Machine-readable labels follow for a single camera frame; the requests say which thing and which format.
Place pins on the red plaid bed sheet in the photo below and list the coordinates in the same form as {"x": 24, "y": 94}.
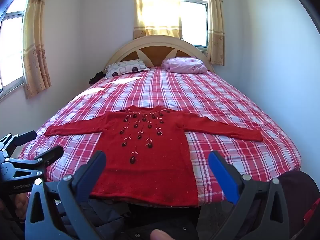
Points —
{"x": 220, "y": 100}

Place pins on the person's left hand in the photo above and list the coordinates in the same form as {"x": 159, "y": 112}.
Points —
{"x": 21, "y": 205}

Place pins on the white patterned pillow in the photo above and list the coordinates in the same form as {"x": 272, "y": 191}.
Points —
{"x": 125, "y": 68}

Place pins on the yellow patterned curtain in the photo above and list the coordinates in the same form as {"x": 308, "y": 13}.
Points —
{"x": 155, "y": 12}
{"x": 215, "y": 25}
{"x": 36, "y": 55}

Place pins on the pink floral pillow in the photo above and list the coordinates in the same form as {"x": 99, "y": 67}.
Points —
{"x": 185, "y": 65}

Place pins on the dark maroon cloth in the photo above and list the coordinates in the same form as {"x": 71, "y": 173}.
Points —
{"x": 300, "y": 192}

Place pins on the sliding glass window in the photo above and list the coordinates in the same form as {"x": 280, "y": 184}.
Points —
{"x": 192, "y": 22}
{"x": 10, "y": 55}

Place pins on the person's right hand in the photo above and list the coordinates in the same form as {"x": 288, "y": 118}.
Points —
{"x": 161, "y": 235}

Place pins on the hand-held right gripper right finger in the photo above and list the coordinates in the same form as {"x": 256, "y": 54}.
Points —
{"x": 222, "y": 175}

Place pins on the cream wooden headboard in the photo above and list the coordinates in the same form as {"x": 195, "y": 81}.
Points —
{"x": 130, "y": 47}

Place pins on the red knitted sweater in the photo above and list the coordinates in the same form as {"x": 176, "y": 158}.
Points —
{"x": 147, "y": 165}

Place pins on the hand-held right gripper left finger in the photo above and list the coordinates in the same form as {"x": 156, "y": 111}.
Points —
{"x": 98, "y": 162}

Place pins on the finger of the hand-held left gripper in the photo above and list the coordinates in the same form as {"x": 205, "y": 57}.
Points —
{"x": 22, "y": 138}
{"x": 47, "y": 156}

